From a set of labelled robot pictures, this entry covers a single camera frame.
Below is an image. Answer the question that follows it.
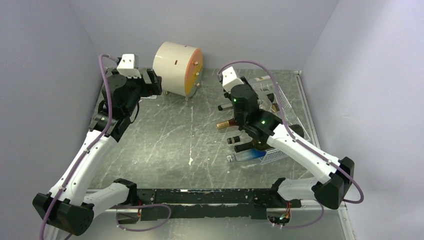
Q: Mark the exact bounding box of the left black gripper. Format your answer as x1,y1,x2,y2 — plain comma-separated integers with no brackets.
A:
122,68,162,115

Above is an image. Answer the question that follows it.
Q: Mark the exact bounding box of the clear bottle yellow label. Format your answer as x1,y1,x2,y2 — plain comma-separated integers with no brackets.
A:
257,92,280,113

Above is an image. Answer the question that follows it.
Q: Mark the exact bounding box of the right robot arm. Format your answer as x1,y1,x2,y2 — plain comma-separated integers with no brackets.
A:
229,84,355,210

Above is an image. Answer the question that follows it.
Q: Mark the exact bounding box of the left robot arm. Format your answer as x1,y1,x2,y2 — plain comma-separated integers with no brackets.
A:
32,68,162,240

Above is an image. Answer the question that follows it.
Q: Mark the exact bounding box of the red bottle gold cap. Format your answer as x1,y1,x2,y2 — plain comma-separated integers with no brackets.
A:
216,118,237,130

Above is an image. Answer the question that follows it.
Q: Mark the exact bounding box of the clear bottle black cap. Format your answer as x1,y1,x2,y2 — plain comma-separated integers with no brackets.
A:
226,134,252,145

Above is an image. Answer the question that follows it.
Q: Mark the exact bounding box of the blue clear bottle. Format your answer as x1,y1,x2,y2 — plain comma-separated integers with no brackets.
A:
226,148,267,163

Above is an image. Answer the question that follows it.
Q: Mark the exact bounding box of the dark green wine bottle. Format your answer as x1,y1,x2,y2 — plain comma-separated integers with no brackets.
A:
233,124,305,153

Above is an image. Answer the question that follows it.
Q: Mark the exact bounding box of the cream cylindrical drum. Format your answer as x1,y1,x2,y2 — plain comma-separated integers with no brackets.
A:
152,41,204,100

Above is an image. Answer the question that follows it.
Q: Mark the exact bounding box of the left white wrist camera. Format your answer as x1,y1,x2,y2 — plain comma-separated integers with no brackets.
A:
116,53,141,79

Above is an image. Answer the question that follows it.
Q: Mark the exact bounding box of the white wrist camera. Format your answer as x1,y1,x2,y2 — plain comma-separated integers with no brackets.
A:
221,66,245,93
116,53,141,79

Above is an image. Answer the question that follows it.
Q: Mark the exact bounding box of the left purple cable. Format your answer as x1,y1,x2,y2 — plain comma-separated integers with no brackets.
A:
39,53,120,240

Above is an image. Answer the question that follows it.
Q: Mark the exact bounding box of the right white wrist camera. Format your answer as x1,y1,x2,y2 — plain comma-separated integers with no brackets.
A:
221,66,245,93

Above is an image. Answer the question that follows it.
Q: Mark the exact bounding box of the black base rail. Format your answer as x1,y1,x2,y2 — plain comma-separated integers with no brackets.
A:
137,188,302,221

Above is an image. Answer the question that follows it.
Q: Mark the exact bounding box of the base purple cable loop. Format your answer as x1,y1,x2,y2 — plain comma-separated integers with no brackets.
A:
115,203,172,233

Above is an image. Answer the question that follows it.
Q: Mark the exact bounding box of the white wire wine rack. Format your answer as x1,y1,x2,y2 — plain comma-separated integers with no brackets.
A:
256,86,313,165

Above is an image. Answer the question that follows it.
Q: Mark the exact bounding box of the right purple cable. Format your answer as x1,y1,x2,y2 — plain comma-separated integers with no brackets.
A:
216,60,365,205

